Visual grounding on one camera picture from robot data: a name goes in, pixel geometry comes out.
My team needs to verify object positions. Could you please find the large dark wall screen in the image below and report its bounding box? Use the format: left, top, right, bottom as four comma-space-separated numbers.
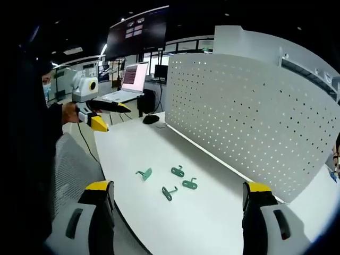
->
105, 4, 169, 61

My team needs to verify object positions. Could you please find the black computer mouse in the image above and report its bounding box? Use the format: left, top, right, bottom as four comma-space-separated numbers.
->
142, 114, 159, 125

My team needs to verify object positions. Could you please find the small black monitor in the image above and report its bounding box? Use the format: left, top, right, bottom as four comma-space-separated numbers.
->
154, 64, 169, 79

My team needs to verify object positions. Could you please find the grey mesh office chair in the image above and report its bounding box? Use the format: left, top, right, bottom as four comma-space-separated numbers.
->
53, 131, 107, 221

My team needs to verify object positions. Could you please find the white laptop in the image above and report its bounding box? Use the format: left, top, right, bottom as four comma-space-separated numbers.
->
101, 62, 149, 103

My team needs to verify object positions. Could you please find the black cable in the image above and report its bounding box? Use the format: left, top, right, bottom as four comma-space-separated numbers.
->
76, 121, 101, 163

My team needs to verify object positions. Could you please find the person's left hand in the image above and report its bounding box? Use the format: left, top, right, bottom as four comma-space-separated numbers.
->
61, 101, 80, 125

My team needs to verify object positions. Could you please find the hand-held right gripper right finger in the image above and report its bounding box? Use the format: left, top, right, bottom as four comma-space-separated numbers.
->
241, 181, 312, 255

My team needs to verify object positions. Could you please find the green hook assembly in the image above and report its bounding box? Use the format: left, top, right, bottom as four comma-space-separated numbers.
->
182, 177, 199, 191
170, 164, 185, 177
135, 167, 153, 182
161, 185, 179, 202

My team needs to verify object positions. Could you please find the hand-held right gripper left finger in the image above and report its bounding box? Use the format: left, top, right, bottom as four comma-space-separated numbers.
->
44, 180, 115, 255

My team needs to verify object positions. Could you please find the white perforated mounting plate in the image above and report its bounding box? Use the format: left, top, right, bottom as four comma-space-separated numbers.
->
164, 52, 340, 205

